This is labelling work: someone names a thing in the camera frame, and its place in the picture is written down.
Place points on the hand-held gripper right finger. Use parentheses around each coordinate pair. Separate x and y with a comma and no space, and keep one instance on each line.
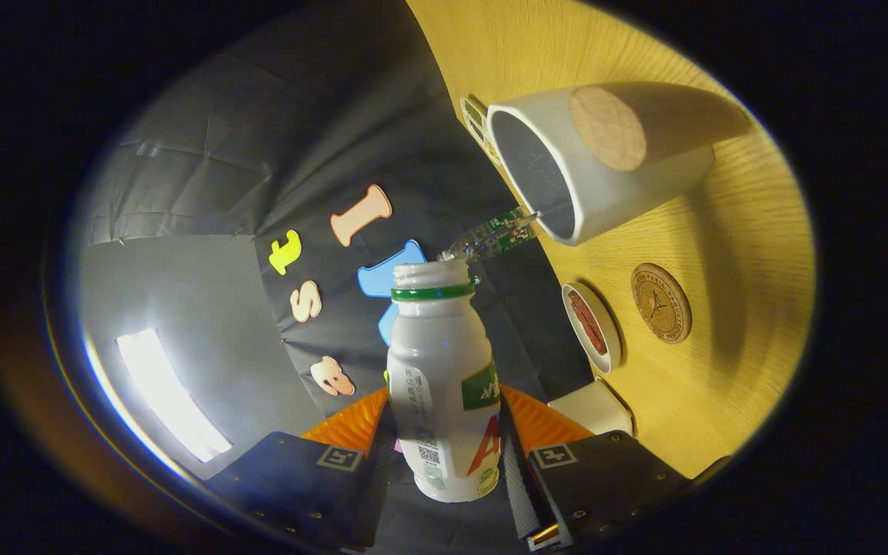
(517,486)

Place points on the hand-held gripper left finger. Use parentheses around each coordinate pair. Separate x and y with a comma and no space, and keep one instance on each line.
(290,486)

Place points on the white juice bottle green label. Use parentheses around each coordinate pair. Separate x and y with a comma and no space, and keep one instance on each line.
(436,362)

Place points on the round cork coaster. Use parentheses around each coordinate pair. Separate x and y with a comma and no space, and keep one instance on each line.
(660,304)

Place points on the white cup with cork knob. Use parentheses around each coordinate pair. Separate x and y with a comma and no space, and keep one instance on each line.
(629,200)

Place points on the clear plastic water bottle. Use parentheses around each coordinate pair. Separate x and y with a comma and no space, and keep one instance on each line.
(490,237)

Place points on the cream toaster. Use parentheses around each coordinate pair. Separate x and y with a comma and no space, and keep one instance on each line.
(594,408)

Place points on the red sausage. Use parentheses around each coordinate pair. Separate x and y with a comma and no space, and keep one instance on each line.
(579,316)
(594,331)

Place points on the round white plate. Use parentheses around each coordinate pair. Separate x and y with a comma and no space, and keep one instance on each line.
(612,339)

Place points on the wooden table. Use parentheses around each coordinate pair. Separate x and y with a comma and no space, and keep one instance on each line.
(745,231)

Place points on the black backdrop cloth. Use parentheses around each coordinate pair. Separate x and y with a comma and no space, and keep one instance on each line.
(297,116)

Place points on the white divided dish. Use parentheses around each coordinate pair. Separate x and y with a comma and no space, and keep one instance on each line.
(467,116)

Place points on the pile of green beans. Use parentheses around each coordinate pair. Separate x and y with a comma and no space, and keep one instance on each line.
(475,114)

